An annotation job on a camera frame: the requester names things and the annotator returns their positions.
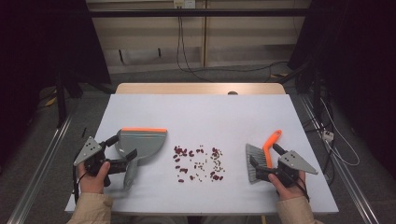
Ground person's left hand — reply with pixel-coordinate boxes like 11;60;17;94
78;161;111;194

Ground black horizontal bar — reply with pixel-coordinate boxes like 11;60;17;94
88;8;312;19

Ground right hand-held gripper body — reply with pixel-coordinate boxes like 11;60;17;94
264;149;319;189

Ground hand-held gripper cable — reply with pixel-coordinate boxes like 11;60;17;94
293;176;311;203
72;163;88;204

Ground aluminium floor rail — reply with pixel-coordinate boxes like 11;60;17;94
7;115;75;224
299;95;381;224

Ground black curtain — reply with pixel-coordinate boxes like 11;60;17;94
288;0;396;171
0;0;112;166

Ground white table cover sheet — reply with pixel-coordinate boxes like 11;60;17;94
64;93;340;217

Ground left hand-held gripper cable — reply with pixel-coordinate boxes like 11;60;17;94
72;163;88;204

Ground black floor cable bundle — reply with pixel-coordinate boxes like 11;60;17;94
303;92;336;188

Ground black hanging cable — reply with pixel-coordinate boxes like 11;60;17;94
176;16;214;83
180;16;290;75

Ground right hand-held gripper cable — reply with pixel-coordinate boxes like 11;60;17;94
293;176;311;203

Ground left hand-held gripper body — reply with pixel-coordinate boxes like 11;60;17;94
73;135;129;177

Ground black metal stand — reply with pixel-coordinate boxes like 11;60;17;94
278;62;323;119
55;69;68;129

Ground grey dustpan with orange edge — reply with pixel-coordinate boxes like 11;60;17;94
114;126;168;191

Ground wooden table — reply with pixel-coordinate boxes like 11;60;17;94
115;82;287;96

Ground white wall outlet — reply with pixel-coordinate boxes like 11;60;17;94
173;0;196;9

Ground grey brush with orange handle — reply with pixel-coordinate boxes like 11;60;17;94
245;129;283;185

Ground person's right hand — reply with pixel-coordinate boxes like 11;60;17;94
268;170;307;202

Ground red and green beans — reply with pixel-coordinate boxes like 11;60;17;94
172;144;226;184

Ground white cable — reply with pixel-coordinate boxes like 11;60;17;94
319;97;361;167

